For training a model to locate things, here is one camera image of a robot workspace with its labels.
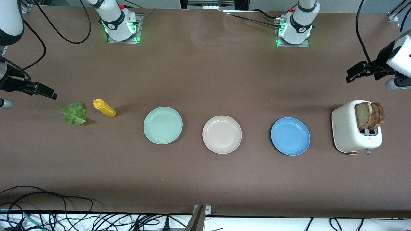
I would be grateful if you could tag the blue plate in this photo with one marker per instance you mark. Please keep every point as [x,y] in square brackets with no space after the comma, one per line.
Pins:
[290,136]

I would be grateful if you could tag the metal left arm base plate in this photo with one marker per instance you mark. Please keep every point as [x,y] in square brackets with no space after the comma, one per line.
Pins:
[305,45]

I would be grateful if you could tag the white toaster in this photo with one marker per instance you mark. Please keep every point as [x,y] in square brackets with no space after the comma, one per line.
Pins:
[345,128]

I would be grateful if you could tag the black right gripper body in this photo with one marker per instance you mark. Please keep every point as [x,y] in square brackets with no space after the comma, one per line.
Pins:
[10,82]

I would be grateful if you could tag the bread slice with dark crust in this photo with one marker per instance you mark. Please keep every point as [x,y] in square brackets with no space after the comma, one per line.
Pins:
[379,114]

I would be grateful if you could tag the yellow mustard squeeze bottle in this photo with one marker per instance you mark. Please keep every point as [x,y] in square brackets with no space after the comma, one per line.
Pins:
[106,109]

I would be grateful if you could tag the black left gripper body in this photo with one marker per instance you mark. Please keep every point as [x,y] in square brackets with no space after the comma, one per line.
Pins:
[380,61]

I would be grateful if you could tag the light brown bread slice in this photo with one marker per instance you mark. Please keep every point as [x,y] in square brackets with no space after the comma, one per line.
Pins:
[362,115]

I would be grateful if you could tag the green lettuce leaf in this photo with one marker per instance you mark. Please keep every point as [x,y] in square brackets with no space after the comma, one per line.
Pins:
[74,114]

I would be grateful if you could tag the black power plug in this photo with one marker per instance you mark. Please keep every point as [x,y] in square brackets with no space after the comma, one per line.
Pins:
[166,225]

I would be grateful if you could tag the mint green plate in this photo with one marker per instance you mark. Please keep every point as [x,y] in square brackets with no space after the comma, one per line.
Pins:
[162,125]

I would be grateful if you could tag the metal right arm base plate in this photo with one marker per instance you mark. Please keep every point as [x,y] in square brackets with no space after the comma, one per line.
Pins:
[109,39]

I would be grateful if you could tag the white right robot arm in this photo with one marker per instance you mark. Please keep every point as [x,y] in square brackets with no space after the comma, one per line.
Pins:
[117,22]

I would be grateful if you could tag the aluminium frame rail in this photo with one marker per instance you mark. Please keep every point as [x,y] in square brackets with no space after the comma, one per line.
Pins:
[392,16]
[26,8]

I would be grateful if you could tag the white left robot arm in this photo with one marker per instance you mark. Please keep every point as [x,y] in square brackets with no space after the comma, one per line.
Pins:
[300,22]

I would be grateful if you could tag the beige plate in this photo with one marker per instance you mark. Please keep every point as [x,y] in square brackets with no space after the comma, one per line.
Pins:
[222,134]

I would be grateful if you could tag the silver metal bracket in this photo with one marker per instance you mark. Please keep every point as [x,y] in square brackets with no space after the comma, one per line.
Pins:
[210,4]

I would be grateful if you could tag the grey metal edge bracket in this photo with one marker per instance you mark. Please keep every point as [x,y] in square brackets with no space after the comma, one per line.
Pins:
[197,221]

